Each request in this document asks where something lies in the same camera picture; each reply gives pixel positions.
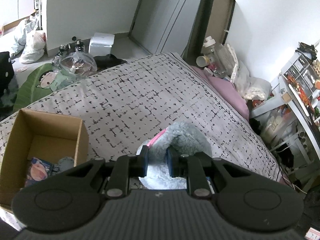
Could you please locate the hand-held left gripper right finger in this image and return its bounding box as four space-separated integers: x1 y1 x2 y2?
166 148 253 198

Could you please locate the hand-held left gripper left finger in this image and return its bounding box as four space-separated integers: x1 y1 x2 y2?
60 145 150 198

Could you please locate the light blue fluffy plush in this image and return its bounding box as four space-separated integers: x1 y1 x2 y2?
136 121 213 190

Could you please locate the small blue fluffy plush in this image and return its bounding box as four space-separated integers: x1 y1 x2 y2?
54 157 75 174

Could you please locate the brown cardboard box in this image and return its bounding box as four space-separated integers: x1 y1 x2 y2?
0 108 90 212

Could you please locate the colourful snack packet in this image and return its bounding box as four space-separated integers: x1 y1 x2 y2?
25 157 59 188

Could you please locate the pink pillow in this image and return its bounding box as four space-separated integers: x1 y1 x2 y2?
191 65 250 120

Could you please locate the paper cup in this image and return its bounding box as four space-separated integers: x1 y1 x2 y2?
196 56 210 67

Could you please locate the black cloth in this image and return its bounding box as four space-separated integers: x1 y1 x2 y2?
94 54 128 68

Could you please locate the white stuffed plastic bag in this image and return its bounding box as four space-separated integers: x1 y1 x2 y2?
235 62 272 100

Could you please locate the black bag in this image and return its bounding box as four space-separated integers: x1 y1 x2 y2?
277 142 296 169

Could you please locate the clear plastic bottle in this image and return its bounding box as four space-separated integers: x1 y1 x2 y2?
202 36 229 78

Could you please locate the white plastic bin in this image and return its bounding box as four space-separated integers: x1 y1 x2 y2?
89 32 115 55

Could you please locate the green cartoon floor mat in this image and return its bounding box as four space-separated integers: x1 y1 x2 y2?
14 64 83 110

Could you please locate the black tripod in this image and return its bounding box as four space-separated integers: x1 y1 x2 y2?
59 37 85 54

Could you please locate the white desk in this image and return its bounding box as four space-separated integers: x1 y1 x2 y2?
250 76 320 188

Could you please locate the grey wardrobe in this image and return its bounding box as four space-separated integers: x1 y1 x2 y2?
129 0 213 55

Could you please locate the dark cardboard panel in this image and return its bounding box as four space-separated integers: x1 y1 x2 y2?
182 0 237 67

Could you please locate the desktop drawer organizer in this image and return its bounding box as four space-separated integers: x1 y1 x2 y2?
281 52 320 93

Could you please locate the black white-dotted cushion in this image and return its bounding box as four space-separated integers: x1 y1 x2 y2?
0 52 15 97

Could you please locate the white shelf cart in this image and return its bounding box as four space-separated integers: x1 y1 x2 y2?
33 0 43 24

